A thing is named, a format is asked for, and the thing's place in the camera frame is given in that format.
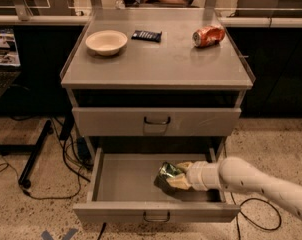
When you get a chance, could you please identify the black desk leg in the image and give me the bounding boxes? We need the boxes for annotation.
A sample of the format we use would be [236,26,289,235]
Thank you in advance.
[0,120,53,189]

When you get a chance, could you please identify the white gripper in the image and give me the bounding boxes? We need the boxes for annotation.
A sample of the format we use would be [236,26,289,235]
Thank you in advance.
[166,161,221,191]

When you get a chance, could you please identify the open grey middle drawer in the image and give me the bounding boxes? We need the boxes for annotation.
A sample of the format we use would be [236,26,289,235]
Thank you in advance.
[74,149,240,223]

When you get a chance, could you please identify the black cable on right floor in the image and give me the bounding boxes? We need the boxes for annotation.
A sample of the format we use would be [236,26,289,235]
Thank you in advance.
[229,192,283,240]

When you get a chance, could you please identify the white bowl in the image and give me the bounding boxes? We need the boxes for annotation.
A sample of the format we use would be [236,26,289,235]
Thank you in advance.
[85,30,128,56]

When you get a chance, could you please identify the crushed green can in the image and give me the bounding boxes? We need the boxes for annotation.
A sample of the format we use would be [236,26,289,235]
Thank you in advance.
[154,162,182,194]

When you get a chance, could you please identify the dark shelf with clutter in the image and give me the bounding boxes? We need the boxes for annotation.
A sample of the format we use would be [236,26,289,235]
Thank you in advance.
[0,28,21,97]

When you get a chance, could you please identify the closed grey upper drawer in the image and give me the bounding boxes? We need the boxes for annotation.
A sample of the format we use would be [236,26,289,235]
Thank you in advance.
[72,107,241,137]

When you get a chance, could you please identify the clear plastic bottle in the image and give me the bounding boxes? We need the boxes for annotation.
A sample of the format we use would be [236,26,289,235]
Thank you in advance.
[115,0,125,9]

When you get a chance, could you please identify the blue tape cross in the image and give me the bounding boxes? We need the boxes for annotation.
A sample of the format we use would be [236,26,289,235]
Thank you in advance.
[40,227,79,240]

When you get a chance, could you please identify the crushed orange can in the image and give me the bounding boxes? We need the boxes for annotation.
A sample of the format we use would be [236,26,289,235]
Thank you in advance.
[192,26,225,48]

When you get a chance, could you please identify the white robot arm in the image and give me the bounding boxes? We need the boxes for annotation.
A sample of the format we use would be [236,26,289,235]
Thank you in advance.
[167,157,302,221]

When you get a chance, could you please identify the grey drawer cabinet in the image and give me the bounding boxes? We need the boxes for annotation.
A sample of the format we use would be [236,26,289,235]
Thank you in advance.
[62,8,254,156]

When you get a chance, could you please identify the dark blue snack bar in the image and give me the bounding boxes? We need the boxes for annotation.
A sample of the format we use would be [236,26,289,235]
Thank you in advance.
[131,30,162,43]

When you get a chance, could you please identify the black cables on left floor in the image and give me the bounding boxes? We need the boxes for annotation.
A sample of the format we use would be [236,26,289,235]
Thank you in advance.
[0,115,94,201]

